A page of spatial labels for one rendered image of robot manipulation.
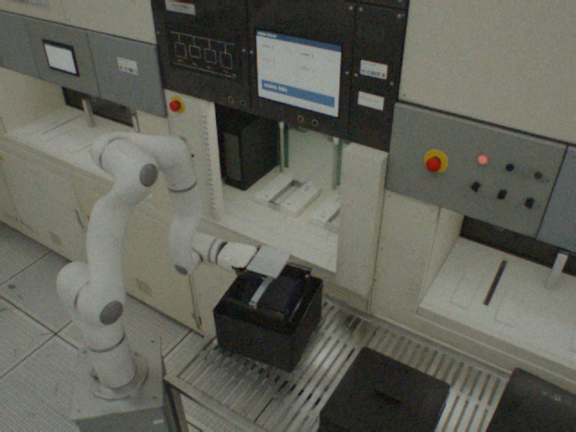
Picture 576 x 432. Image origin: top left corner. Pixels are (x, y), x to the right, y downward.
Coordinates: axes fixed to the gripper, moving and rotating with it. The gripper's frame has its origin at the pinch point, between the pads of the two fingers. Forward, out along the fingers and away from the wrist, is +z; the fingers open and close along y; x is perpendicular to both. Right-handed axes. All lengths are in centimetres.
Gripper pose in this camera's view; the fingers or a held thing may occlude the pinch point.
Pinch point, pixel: (266, 265)
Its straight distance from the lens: 162.2
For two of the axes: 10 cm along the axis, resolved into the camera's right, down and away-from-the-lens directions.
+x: 0.0, -8.0, -6.0
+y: -3.9, 5.5, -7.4
